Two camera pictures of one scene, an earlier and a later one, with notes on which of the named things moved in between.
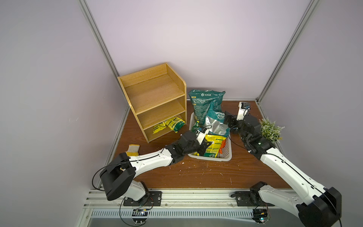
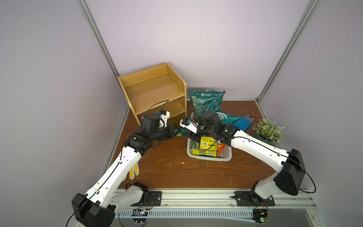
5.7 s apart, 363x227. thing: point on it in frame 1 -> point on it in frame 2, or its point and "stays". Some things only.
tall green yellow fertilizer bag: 202,100 stays
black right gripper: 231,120 -> 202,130
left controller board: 139,215 stays
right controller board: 260,216 stays
